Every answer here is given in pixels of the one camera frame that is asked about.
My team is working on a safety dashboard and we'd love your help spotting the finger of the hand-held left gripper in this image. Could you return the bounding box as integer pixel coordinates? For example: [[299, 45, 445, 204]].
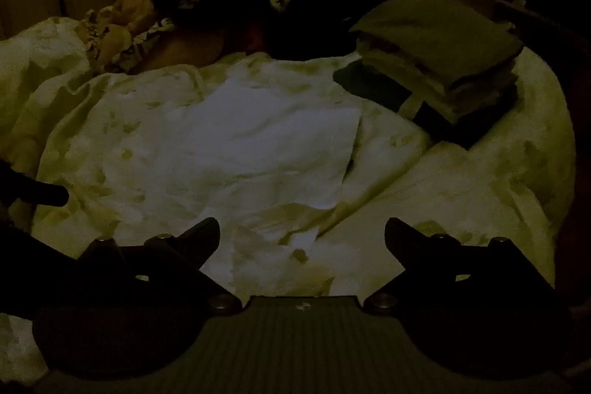
[[0, 222, 89, 321], [0, 178, 71, 208]]

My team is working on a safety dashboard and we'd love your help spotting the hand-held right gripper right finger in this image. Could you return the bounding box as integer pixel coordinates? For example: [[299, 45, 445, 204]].
[[362, 217, 523, 314]]

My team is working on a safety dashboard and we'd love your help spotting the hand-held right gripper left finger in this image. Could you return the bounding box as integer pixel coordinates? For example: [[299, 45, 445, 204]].
[[74, 217, 243, 314]]

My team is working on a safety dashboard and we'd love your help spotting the small white cloth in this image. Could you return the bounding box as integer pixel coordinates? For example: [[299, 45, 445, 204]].
[[99, 75, 363, 240]]

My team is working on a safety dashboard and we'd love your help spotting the stack of folded clothes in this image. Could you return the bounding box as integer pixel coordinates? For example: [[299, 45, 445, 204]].
[[332, 0, 525, 150]]

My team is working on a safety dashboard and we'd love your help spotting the pale printed bed blanket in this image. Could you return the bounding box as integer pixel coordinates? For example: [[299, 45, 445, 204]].
[[0, 16, 578, 386]]

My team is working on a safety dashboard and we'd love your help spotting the yellow patterned cloth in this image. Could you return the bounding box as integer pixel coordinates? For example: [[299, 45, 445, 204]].
[[81, 0, 180, 74]]

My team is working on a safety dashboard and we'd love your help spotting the dark wooden bed frame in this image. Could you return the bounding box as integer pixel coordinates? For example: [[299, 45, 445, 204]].
[[443, 0, 591, 109]]

